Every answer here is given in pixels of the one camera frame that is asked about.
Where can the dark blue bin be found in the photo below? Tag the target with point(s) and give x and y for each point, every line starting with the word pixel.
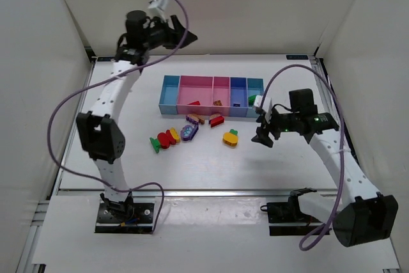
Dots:
pixel 238 95

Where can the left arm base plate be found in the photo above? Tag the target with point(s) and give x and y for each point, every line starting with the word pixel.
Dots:
pixel 124 217

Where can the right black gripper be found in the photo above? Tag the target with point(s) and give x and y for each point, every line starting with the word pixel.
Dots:
pixel 271 126

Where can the red wedge lego in bin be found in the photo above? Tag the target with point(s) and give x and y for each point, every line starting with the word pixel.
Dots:
pixel 194 103

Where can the green lego plate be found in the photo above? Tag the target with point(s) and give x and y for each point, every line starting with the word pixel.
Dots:
pixel 155 144

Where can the light blue bin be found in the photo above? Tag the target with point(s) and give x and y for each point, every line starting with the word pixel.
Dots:
pixel 169 95
pixel 255 86

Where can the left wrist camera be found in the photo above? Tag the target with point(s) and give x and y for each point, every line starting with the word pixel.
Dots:
pixel 157 8

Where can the yellow pineapple lego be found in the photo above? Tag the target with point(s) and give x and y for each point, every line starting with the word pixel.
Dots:
pixel 230 138

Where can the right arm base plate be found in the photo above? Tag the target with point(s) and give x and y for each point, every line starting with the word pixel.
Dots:
pixel 283 224

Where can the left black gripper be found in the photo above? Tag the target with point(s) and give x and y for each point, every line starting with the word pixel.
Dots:
pixel 174 32

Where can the small pink bin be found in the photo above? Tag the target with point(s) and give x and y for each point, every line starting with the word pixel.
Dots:
pixel 221 91

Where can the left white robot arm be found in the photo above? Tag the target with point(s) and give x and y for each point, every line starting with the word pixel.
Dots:
pixel 98 128

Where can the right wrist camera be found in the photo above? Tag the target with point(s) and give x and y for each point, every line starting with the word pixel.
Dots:
pixel 263 107

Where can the light blue right bin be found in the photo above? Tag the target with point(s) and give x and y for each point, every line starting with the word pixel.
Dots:
pixel 255 86

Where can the purple brown lego piece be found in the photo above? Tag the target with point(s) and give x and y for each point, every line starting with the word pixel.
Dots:
pixel 195 119

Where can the orange brown lego in bin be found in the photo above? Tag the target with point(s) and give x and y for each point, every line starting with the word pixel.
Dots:
pixel 217 103

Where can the red heart lego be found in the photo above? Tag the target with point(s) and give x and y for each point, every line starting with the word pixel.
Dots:
pixel 166 139

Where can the red lego brick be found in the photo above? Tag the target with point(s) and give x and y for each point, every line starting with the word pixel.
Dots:
pixel 215 120

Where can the light blue left bin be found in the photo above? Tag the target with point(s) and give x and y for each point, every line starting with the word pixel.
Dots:
pixel 169 95

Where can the purple flower lego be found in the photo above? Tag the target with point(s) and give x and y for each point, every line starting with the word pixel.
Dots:
pixel 188 132

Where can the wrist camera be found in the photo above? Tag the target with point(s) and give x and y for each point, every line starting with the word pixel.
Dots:
pixel 157 8
pixel 263 107

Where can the green lego brick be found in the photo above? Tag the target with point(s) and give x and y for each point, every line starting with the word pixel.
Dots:
pixel 251 100

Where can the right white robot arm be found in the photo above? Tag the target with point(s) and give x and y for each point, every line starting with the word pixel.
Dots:
pixel 362 213

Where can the yellow curved lego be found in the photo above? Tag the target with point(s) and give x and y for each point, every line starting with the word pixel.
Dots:
pixel 175 135

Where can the large pink bin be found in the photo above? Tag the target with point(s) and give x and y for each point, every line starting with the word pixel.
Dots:
pixel 194 88

